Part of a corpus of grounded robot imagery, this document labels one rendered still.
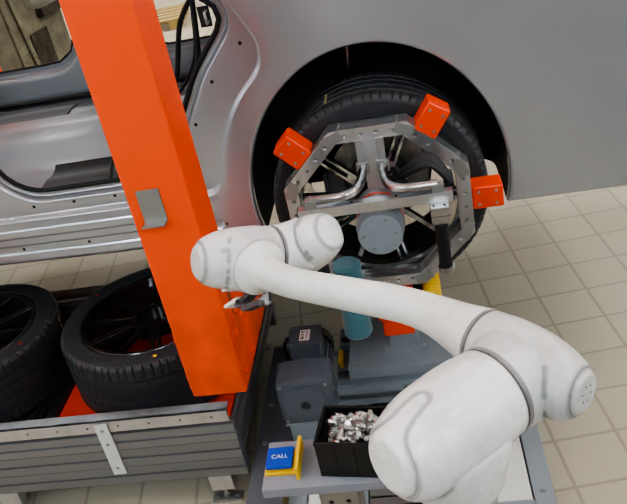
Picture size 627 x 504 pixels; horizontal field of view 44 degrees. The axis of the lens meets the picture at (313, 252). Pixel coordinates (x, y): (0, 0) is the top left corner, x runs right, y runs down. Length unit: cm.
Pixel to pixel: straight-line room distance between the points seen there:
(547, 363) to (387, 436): 24
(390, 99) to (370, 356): 95
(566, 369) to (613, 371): 191
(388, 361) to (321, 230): 133
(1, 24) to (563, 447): 605
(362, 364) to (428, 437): 175
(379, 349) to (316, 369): 40
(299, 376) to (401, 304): 121
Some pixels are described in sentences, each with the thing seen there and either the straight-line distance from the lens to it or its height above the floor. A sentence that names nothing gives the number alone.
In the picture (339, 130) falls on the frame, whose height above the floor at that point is 112.
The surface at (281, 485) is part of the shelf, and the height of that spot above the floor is 45.
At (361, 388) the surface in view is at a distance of 271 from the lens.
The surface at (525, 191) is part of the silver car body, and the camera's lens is 248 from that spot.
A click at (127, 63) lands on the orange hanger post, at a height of 149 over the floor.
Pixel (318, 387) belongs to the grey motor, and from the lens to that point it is 242.
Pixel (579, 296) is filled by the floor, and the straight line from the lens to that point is 334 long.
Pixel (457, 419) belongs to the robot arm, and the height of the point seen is 123.
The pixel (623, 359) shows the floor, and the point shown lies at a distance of 303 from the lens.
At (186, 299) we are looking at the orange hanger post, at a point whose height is 86.
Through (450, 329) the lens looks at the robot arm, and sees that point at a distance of 117.
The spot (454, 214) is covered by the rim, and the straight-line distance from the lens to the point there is 241.
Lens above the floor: 190
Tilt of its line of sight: 29 degrees down
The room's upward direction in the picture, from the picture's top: 12 degrees counter-clockwise
